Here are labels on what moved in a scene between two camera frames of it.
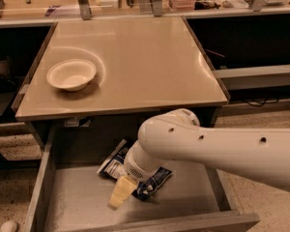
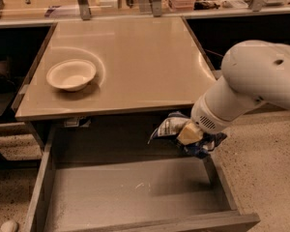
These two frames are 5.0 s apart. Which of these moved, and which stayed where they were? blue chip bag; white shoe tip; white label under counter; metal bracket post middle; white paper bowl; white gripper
Moved: white gripper; blue chip bag
Stayed: white shoe tip; white label under counter; metal bracket post middle; white paper bowl
